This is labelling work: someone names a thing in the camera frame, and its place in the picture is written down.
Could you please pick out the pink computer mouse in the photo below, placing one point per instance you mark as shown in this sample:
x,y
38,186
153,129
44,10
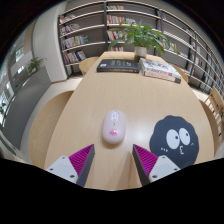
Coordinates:
x,y
113,126

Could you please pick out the red and white book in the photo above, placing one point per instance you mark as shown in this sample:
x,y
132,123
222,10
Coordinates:
x,y
161,76

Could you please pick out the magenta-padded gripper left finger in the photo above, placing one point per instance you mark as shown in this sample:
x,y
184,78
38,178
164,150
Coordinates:
x,y
63,166

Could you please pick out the black cartoon face mouse pad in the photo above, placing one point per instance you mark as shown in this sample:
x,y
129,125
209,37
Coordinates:
x,y
166,151

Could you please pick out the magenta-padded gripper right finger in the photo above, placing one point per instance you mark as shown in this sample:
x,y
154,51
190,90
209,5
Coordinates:
x,y
163,166

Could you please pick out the grey bookshelf unit with books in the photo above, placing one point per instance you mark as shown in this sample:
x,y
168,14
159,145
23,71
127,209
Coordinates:
x,y
86,30

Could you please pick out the light wooden round-back chair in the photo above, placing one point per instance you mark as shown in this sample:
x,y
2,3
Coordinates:
x,y
46,126
182,74
210,126
87,64

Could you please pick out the wooden frame chair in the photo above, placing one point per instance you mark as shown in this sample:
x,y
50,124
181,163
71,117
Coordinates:
x,y
215,100

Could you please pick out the small green background plant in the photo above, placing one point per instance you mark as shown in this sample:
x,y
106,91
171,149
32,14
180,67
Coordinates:
x,y
34,64

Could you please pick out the white illustrated book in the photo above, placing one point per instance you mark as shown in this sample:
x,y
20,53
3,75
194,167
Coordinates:
x,y
156,66

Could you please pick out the potted green plant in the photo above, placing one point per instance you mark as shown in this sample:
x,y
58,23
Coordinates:
x,y
141,36

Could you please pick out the black hardcover book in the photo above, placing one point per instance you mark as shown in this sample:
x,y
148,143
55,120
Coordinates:
x,y
118,65

